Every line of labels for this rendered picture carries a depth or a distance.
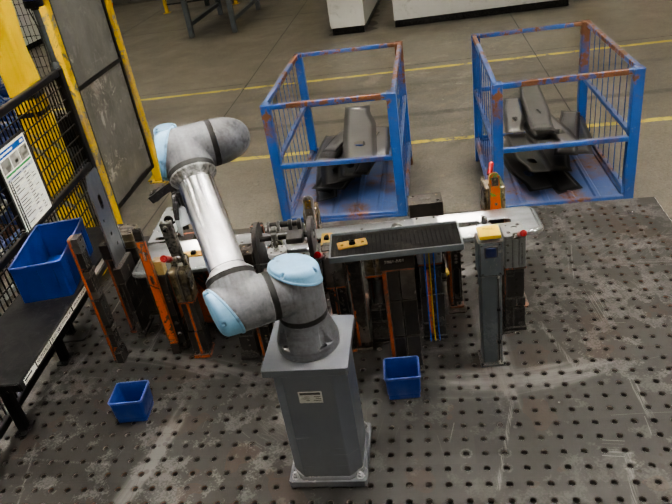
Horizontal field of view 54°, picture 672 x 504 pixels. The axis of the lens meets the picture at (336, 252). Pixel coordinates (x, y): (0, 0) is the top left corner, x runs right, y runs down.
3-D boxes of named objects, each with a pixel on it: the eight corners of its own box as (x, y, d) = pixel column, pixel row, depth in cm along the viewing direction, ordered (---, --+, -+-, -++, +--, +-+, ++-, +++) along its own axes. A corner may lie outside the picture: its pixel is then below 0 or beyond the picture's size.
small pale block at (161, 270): (191, 343, 233) (163, 256, 215) (189, 349, 230) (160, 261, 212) (181, 344, 233) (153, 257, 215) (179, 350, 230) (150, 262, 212)
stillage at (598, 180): (475, 158, 505) (470, 33, 458) (582, 148, 494) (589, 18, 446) (494, 235, 403) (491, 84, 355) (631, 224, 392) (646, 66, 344)
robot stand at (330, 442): (367, 486, 169) (347, 368, 149) (290, 487, 172) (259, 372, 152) (371, 427, 186) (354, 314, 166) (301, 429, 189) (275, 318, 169)
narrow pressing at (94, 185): (127, 251, 235) (96, 164, 218) (117, 268, 225) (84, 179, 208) (125, 252, 235) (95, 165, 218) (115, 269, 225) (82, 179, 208)
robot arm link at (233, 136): (254, 106, 159) (224, 119, 205) (210, 117, 156) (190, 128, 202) (267, 153, 161) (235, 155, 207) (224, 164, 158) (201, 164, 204)
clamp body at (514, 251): (524, 311, 222) (524, 218, 204) (531, 332, 212) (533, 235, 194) (495, 314, 223) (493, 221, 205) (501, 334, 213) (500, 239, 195)
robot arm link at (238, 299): (284, 310, 142) (205, 108, 159) (217, 333, 138) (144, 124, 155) (281, 326, 153) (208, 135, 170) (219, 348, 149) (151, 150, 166)
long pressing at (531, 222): (531, 203, 226) (531, 199, 226) (547, 235, 207) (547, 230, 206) (147, 246, 239) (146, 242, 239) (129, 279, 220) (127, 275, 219)
